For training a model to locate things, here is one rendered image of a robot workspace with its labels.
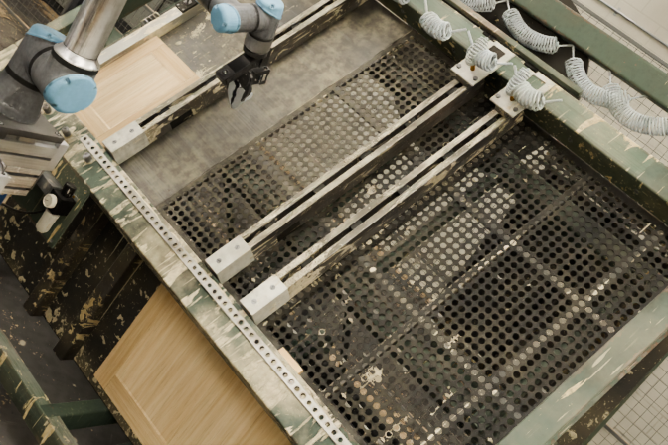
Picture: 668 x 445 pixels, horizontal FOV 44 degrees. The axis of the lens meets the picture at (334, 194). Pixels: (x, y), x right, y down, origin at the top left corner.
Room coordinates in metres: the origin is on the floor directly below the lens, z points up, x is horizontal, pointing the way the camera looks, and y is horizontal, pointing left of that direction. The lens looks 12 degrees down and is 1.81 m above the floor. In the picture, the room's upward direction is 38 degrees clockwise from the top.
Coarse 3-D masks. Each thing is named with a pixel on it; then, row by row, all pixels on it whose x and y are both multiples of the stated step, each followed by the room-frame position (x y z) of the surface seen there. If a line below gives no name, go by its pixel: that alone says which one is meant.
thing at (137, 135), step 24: (336, 0) 3.00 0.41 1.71; (360, 0) 3.06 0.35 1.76; (288, 24) 2.91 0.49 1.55; (312, 24) 2.93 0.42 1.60; (288, 48) 2.90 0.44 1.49; (192, 96) 2.68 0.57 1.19; (216, 96) 2.75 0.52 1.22; (144, 120) 2.61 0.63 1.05; (168, 120) 2.64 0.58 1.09; (120, 144) 2.54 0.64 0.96; (144, 144) 2.61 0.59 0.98
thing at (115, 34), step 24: (384, 72) 2.92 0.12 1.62; (528, 168) 2.66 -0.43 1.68; (264, 216) 2.54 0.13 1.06; (576, 216) 2.55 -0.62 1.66; (600, 264) 2.49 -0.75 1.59; (648, 264) 2.43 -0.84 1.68; (624, 288) 2.41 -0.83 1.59; (600, 312) 2.35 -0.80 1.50; (576, 336) 2.30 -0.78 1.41; (552, 360) 2.25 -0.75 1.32; (432, 384) 2.17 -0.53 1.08; (480, 408) 2.11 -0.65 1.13; (480, 432) 2.07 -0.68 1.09
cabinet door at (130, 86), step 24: (144, 48) 2.89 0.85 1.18; (168, 48) 2.90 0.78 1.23; (120, 72) 2.82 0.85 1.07; (144, 72) 2.82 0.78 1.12; (168, 72) 2.83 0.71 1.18; (192, 72) 2.82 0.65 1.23; (96, 96) 2.74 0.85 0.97; (120, 96) 2.75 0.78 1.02; (144, 96) 2.75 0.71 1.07; (168, 96) 2.75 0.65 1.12; (96, 120) 2.67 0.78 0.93; (120, 120) 2.68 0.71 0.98
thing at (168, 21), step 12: (168, 12) 2.98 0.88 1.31; (180, 12) 2.99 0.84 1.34; (192, 12) 3.01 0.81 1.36; (156, 24) 2.94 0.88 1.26; (168, 24) 2.96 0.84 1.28; (180, 24) 3.00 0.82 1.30; (132, 36) 2.90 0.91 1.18; (144, 36) 2.90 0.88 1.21; (108, 48) 2.86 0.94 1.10; (120, 48) 2.86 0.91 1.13; (132, 48) 2.89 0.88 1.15; (108, 60) 2.83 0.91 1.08
